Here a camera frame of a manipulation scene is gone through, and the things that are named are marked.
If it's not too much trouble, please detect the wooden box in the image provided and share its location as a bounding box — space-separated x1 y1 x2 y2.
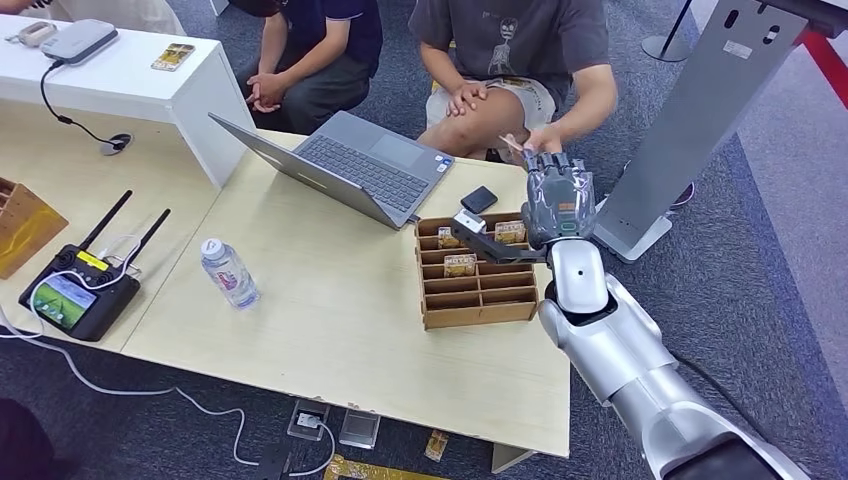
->
0 177 70 281

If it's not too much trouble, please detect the black floor socket lid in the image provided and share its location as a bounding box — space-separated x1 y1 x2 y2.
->
254 440 293 480

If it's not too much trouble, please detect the stanchion post with base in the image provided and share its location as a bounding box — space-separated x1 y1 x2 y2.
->
641 0 694 64

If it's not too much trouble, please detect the red barrier belt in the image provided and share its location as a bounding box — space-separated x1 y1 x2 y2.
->
801 29 848 111

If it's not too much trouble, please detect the person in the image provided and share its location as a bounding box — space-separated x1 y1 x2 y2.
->
408 0 619 164
228 0 384 137

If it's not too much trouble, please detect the black remote controller with antennas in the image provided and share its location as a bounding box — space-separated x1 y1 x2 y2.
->
18 190 172 343

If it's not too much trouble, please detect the grey open laptop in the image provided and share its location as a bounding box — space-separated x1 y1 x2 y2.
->
207 110 456 232

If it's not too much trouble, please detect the person's right hand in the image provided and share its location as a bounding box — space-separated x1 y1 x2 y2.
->
445 81 490 119
245 71 281 114

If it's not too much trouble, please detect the metal floor socket plate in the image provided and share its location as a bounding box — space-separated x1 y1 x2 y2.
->
338 409 382 450

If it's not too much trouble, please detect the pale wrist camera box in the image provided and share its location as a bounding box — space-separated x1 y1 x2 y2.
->
452 209 488 234

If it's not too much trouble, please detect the white desk riser shelf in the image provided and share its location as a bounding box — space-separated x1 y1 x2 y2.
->
0 13 256 190

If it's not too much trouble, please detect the clear plastic water bottle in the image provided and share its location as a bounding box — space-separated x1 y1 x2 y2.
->
200 238 261 311

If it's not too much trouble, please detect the golden sheet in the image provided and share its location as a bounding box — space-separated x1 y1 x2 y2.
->
323 453 452 480

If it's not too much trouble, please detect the grey router box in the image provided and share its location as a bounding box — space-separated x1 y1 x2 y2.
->
40 18 120 66

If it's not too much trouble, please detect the white cable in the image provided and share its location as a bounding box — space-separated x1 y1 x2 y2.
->
0 235 337 478

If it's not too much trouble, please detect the grey desk cable grommet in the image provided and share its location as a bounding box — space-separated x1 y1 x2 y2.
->
99 132 135 158

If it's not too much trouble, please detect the wooden card holder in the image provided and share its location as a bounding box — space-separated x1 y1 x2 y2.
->
414 211 541 331

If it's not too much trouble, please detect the open floor socket box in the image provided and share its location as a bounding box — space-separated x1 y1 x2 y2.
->
286 398 331 443

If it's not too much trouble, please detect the small black flat device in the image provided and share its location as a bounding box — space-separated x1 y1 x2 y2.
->
460 185 499 215

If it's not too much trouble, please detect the black cable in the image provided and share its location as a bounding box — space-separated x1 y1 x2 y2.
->
39 59 130 150

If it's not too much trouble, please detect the white table leg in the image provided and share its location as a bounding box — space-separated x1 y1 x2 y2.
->
491 442 537 475

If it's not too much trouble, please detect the small beige device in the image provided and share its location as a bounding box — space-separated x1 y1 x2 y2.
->
16 21 60 49

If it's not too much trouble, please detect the shoe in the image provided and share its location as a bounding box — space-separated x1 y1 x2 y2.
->
667 180 697 211

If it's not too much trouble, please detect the silver kiosk stand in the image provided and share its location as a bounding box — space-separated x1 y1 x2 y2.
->
591 0 848 265

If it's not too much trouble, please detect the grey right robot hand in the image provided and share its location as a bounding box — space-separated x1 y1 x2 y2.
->
521 150 598 252

